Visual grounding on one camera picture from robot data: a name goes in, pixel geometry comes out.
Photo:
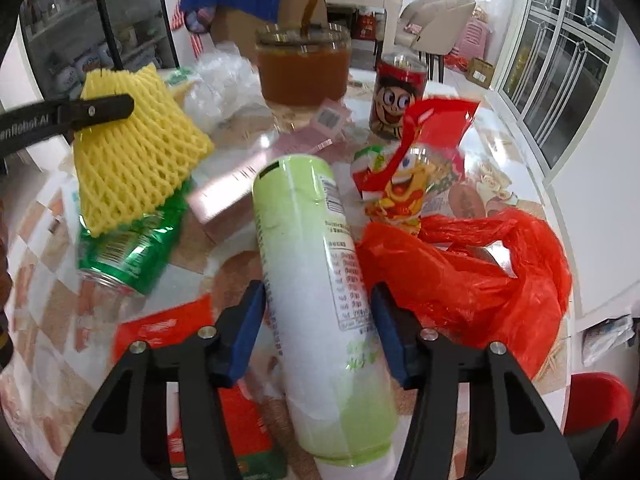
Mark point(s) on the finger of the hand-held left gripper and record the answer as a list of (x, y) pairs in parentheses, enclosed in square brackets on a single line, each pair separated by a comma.
[(100, 110)]

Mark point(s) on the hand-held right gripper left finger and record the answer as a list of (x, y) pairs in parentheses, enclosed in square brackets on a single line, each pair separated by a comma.
[(247, 330)]

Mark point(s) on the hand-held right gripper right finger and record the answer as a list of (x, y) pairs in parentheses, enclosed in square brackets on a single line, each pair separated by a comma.
[(387, 340)]

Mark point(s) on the yellow foam net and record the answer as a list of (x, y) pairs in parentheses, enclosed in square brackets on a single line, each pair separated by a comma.
[(135, 160)]

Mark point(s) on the green white bottle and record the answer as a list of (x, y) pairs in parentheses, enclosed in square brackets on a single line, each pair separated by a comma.
[(310, 270)]

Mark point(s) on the cartoon snack packet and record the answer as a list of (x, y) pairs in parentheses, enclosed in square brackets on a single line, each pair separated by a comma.
[(415, 180)]

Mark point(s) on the pink barcode box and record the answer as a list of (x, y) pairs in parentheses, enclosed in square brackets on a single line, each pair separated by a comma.
[(325, 120)]

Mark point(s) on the glass display cabinet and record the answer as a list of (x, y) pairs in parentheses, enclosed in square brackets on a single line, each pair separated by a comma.
[(75, 35)]

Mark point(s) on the red tissue box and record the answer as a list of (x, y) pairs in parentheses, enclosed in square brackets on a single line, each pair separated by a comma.
[(165, 322)]

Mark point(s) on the white green packet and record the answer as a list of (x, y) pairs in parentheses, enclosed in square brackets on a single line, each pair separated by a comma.
[(180, 80)]

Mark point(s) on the red plastic bag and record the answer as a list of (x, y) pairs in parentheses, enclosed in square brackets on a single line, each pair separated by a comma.
[(465, 285)]

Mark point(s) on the red checkered cloth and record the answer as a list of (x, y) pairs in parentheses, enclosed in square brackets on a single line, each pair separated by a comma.
[(177, 17)]

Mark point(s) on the clear plastic bag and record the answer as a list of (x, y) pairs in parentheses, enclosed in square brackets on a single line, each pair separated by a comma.
[(225, 80)]

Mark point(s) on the green drink can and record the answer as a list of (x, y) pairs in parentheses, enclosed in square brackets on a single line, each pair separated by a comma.
[(130, 255)]

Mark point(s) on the brown liquid jar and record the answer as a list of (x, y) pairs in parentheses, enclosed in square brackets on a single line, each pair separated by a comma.
[(300, 75)]

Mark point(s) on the red plastic stool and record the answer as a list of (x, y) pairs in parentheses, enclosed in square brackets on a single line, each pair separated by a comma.
[(595, 400)]

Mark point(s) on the brown chair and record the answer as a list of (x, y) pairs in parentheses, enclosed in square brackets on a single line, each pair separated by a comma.
[(290, 5)]

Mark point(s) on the small white plastic bag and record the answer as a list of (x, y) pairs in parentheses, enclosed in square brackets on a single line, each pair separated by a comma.
[(605, 340)]

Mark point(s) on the red cartoon can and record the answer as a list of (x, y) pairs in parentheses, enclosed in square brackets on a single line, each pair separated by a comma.
[(395, 95)]

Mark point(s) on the red gift box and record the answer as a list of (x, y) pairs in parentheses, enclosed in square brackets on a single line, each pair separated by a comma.
[(366, 26)]

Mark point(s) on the cardboard box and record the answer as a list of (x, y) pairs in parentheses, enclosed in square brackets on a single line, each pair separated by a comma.
[(480, 71)]

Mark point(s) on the pink stool stack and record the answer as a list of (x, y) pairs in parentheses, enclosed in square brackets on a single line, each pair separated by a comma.
[(472, 37)]

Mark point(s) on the beige upholstered chair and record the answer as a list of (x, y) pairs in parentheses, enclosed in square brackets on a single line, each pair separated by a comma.
[(457, 25), (415, 20)]

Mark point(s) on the sliding glass door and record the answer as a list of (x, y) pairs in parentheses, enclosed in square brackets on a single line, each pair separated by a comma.
[(560, 60)]

